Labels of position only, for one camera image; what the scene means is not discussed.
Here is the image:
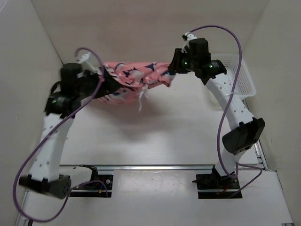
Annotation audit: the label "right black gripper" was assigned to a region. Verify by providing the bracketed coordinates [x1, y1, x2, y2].
[168, 48, 198, 74]

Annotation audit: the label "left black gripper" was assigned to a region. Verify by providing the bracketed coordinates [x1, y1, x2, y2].
[75, 65, 122, 100]

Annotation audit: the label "pink shark print shorts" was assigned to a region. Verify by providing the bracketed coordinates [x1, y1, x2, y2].
[96, 62, 175, 105]

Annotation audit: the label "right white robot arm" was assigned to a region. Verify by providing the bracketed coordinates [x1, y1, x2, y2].
[168, 37, 265, 188]

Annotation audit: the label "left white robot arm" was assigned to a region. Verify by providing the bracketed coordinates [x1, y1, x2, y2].
[15, 63, 122, 199]

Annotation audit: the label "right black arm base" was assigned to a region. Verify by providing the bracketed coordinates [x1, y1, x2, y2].
[192, 173, 243, 200]

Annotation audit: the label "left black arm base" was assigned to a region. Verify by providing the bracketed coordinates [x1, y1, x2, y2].
[70, 164, 113, 198]

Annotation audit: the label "white plastic basket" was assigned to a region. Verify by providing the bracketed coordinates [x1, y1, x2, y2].
[211, 53, 256, 100]

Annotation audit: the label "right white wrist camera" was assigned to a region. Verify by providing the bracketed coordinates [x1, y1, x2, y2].
[181, 32, 197, 53]

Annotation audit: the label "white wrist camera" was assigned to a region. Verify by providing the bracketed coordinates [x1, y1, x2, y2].
[181, 32, 197, 53]
[75, 52, 100, 74]

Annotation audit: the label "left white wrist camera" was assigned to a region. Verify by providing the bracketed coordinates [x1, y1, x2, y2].
[75, 52, 100, 74]

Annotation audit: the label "aluminium frame rail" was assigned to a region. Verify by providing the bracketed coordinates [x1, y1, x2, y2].
[14, 98, 294, 226]

